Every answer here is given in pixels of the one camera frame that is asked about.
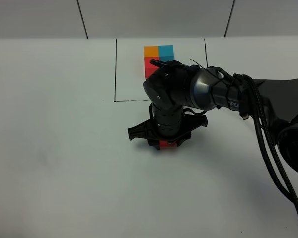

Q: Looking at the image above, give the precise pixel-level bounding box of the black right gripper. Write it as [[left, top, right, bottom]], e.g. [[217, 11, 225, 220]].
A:
[[128, 103, 208, 150]]

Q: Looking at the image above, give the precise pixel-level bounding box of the black right camera cable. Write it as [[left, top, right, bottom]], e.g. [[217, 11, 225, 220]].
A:
[[238, 74, 298, 238]]

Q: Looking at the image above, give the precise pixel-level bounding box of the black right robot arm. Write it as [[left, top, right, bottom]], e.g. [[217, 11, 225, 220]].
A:
[[128, 59, 298, 172]]

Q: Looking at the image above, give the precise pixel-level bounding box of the red template block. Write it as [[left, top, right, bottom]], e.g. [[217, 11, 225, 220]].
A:
[[144, 57, 160, 79]]

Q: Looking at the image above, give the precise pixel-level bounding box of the blue template block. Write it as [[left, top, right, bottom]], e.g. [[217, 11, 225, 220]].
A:
[[158, 45, 174, 62]]

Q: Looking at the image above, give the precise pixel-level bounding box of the orange template block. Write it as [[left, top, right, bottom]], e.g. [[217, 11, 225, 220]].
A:
[[144, 46, 159, 58]]

